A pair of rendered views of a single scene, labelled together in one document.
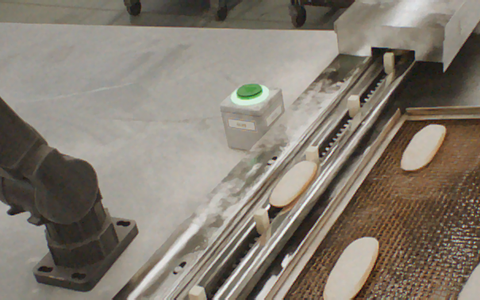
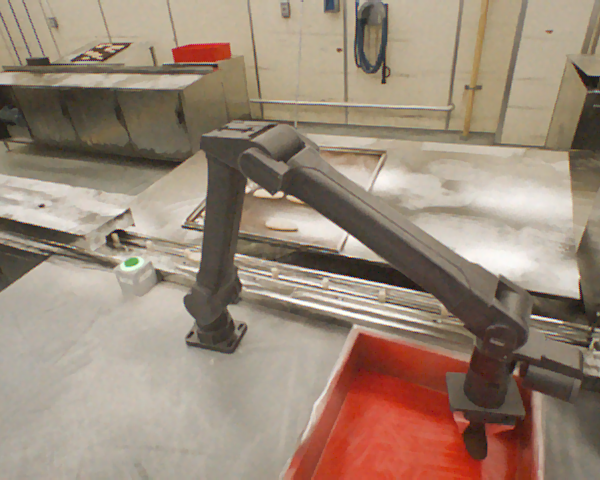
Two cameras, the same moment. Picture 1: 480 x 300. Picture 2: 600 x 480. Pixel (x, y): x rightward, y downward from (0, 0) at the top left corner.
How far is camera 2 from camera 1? 1.13 m
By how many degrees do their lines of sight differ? 80
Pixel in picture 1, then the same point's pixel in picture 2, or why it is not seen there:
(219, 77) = (43, 314)
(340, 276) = (287, 224)
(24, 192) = (231, 288)
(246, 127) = (148, 274)
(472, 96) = (152, 227)
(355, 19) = (89, 229)
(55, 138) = (54, 399)
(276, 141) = (169, 263)
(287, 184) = not seen: hidden behind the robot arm
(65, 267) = (232, 334)
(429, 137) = not seen: hidden behind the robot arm
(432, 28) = (126, 210)
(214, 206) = not seen: hidden behind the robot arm
